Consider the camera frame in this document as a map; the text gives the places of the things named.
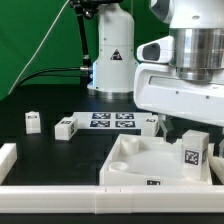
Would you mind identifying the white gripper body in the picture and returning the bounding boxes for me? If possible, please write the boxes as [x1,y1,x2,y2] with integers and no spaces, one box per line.
[134,63,224,127]

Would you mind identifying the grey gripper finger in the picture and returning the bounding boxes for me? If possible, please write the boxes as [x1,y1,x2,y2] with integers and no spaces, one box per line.
[219,139,224,155]
[158,114,175,144]

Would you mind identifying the white square table top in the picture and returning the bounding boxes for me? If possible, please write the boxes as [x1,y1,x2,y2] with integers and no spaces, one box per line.
[99,134,214,186]

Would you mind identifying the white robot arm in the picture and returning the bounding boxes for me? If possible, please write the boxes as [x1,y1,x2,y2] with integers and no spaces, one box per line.
[89,0,224,130]

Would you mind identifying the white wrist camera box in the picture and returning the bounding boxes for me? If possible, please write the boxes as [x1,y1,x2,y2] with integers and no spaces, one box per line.
[137,36,174,64]

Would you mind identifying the white marker base plate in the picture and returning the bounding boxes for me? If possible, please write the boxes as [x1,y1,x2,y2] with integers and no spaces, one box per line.
[73,112,157,129]

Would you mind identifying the white front fence rail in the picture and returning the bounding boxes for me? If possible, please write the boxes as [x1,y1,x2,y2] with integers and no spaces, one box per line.
[0,186,224,214]

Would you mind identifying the white fence rail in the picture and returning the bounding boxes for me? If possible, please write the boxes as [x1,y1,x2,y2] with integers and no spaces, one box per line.
[0,143,17,185]
[0,186,224,214]

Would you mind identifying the black thick cable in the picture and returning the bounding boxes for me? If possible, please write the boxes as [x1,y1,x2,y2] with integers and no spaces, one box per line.
[15,66,93,88]

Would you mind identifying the white thin cable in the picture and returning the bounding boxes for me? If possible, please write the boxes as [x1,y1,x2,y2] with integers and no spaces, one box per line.
[7,0,72,96]

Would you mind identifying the white left fence rail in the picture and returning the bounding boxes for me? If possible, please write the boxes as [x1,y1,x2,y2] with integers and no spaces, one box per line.
[0,143,17,185]

